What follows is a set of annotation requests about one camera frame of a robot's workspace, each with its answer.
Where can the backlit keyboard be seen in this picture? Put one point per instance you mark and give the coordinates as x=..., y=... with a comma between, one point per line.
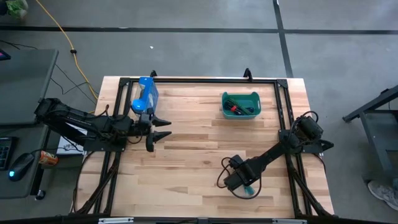
x=4, y=154

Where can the blue tape dispenser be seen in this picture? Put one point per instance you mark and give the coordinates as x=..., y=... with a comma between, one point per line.
x=146, y=93

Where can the black aluminium table frame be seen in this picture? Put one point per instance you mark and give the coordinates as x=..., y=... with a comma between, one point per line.
x=202, y=80

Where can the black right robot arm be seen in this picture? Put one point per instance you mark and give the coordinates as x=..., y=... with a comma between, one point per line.
x=273, y=152

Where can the teal plastic bin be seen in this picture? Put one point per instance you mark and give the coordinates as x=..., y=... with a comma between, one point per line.
x=241, y=96

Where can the grey desk top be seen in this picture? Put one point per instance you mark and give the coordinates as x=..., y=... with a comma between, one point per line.
x=25, y=84

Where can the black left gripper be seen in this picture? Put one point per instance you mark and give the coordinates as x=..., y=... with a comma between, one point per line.
x=150, y=127

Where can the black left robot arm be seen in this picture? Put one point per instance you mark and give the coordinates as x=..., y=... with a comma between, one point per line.
x=81, y=123

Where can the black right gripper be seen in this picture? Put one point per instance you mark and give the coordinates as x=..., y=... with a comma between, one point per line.
x=239, y=179

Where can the dark lower desk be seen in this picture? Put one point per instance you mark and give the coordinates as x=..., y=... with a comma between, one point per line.
x=21, y=189

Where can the person's green shoe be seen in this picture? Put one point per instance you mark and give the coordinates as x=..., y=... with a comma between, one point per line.
x=17, y=7

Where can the black computer mouse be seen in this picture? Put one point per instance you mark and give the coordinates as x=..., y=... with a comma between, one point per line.
x=20, y=166

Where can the silver metal bracket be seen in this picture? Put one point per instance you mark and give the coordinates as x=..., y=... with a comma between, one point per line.
x=289, y=221
x=115, y=220

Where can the person's grey shoe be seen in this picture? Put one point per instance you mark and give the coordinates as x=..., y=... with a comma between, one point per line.
x=384, y=193

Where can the white paper sheet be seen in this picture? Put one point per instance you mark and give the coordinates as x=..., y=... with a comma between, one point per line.
x=66, y=148

